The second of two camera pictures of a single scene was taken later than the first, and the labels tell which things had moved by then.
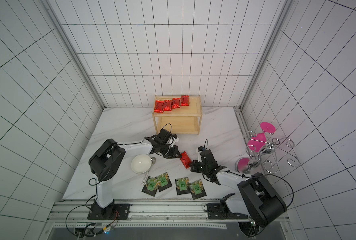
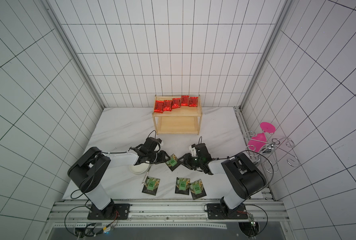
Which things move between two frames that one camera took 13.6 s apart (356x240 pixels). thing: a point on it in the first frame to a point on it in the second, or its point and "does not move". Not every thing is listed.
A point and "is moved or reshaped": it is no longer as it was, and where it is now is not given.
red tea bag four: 185,100 does not move
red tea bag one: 159,106 does not move
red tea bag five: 185,160 is moved or reshaped
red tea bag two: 167,105 does not move
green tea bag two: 165,181 to 173,162
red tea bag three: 176,103 does not move
